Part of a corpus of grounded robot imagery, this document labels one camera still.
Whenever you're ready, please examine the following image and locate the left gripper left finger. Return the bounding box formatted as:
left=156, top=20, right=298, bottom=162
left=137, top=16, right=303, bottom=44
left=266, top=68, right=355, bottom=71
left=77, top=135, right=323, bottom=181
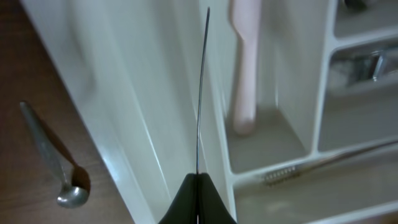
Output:
left=159, top=174, right=198, bottom=224

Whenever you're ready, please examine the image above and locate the pink plastic knife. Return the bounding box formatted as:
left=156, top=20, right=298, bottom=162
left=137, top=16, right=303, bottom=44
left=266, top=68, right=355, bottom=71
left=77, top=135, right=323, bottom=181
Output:
left=232, top=0, right=261, bottom=135

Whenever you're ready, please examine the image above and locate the small steel teaspoon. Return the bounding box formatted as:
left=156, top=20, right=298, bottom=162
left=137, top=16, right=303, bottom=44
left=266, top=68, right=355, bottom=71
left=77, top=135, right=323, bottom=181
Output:
left=196, top=6, right=211, bottom=175
left=19, top=101, right=89, bottom=209

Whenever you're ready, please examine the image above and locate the white plastic cutlery tray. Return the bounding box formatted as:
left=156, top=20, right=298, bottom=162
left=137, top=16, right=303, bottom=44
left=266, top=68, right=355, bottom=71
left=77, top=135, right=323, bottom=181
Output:
left=22, top=0, right=397, bottom=223

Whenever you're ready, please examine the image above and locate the steel fork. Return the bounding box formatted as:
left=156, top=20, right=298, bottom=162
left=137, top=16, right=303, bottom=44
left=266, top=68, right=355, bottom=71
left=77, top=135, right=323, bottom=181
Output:
left=338, top=49, right=398, bottom=86

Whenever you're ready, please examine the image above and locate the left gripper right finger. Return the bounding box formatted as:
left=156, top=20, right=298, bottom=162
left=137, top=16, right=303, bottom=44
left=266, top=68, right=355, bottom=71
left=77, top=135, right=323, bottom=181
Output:
left=197, top=173, right=236, bottom=224

